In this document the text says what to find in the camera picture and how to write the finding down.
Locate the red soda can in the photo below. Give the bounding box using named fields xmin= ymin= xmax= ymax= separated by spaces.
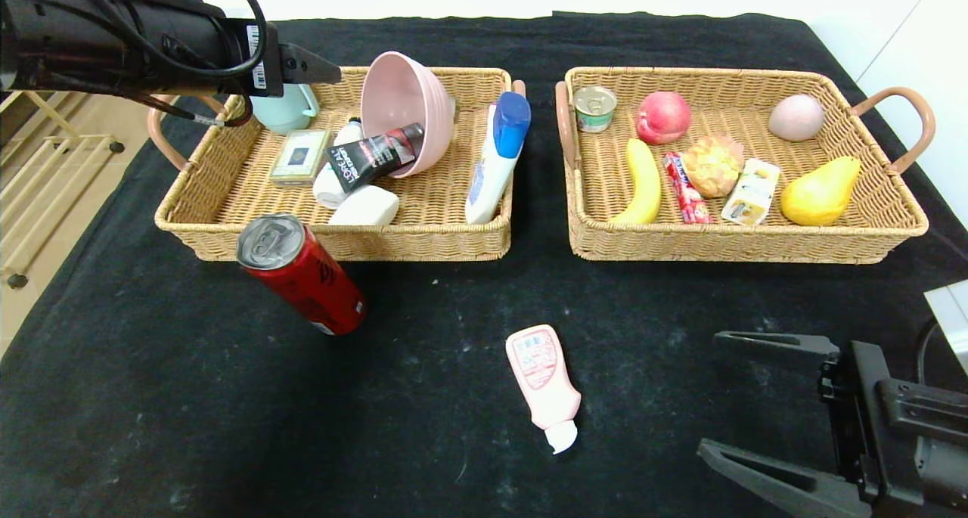
xmin=236 ymin=214 xmax=369 ymax=337

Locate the pale pink egg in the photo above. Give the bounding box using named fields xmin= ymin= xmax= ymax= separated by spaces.
xmin=768 ymin=95 xmax=825 ymax=142

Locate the yellow bread bun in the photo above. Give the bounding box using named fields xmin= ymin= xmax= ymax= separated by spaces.
xmin=683 ymin=134 xmax=746 ymax=199

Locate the yellow banana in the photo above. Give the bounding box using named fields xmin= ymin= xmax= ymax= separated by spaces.
xmin=611 ymin=138 xmax=662 ymax=226

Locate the small juice carton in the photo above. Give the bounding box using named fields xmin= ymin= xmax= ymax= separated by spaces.
xmin=721 ymin=159 xmax=781 ymax=228

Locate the braided black cable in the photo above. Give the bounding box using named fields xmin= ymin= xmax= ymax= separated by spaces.
xmin=98 ymin=79 xmax=254 ymax=128

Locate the woven wicker basket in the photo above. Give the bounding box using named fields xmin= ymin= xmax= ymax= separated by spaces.
xmin=554 ymin=67 xmax=936 ymax=266
xmin=148 ymin=67 xmax=528 ymax=263

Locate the red candy wrapper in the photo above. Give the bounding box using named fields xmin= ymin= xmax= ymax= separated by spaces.
xmin=663 ymin=152 xmax=712 ymax=225

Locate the pink bowl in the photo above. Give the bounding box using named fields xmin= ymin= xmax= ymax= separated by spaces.
xmin=360 ymin=51 xmax=457 ymax=178

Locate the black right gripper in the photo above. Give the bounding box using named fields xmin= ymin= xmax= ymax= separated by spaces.
xmin=695 ymin=330 xmax=968 ymax=518

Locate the light blue mug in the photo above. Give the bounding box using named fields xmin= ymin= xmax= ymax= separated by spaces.
xmin=250 ymin=83 xmax=321 ymax=135

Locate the red apple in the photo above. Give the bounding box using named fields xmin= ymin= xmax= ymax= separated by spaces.
xmin=635 ymin=92 xmax=692 ymax=146

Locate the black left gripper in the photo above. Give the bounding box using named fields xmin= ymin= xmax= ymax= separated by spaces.
xmin=147 ymin=3 xmax=342 ymax=98

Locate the black cosmetic tube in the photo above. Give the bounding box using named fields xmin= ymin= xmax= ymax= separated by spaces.
xmin=325 ymin=123 xmax=427 ymax=194

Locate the black left camera cable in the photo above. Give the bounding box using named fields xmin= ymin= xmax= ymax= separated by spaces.
xmin=72 ymin=0 xmax=267 ymax=79

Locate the yellow pear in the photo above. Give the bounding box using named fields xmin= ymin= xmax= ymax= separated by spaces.
xmin=779 ymin=156 xmax=863 ymax=227

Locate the white bottle with blue cap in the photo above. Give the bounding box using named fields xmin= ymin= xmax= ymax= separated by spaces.
xmin=465 ymin=92 xmax=532 ymax=225

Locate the white plastic bottle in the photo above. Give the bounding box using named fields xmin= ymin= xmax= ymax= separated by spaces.
xmin=313 ymin=119 xmax=365 ymax=209

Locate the small green card box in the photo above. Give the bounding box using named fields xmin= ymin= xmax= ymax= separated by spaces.
xmin=269 ymin=129 xmax=334 ymax=188

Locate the white rectangular block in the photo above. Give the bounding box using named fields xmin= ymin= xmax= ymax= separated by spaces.
xmin=327 ymin=185 xmax=400 ymax=227

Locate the black table cloth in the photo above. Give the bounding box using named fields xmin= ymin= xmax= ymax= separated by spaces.
xmin=0 ymin=13 xmax=968 ymax=518

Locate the small tin can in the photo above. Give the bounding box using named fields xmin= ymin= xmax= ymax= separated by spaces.
xmin=572 ymin=86 xmax=618 ymax=134

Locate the pink squeeze bottle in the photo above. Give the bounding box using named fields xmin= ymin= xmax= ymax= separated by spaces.
xmin=505 ymin=324 xmax=582 ymax=454

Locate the pale wooden rack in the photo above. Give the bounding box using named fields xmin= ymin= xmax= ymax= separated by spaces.
xmin=0 ymin=91 xmax=128 ymax=290

